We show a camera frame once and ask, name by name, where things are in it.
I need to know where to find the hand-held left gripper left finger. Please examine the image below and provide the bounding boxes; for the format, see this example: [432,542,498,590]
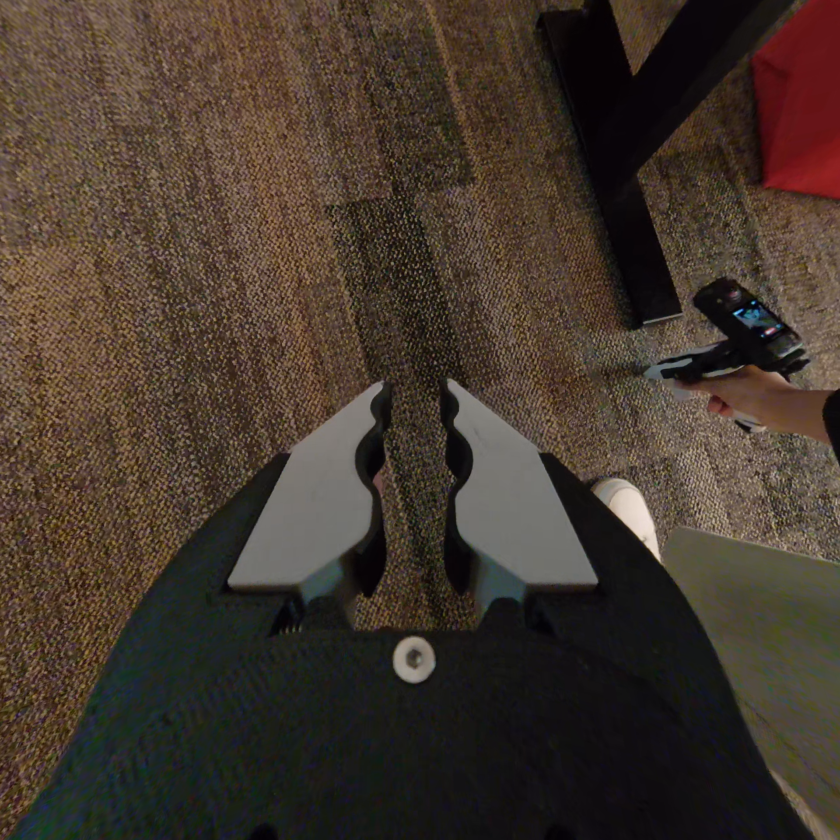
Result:
[226,381,393,601]

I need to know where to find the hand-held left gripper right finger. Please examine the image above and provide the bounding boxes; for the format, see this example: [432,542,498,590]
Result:
[438,378,599,610]

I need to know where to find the person's right forearm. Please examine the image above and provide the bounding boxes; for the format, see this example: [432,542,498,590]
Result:
[817,387,840,463]

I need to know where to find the person's right hand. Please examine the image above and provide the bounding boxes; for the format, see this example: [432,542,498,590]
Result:
[703,366,826,439]

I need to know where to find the person's white shoe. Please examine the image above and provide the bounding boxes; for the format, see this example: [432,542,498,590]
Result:
[591,478,662,564]

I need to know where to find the black table leg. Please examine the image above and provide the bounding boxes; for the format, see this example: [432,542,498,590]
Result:
[537,0,808,330]

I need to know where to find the red fabric bag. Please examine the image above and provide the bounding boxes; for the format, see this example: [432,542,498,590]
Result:
[751,0,840,201]

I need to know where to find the person's beige trousers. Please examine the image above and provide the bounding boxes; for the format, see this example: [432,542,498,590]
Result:
[659,527,840,840]

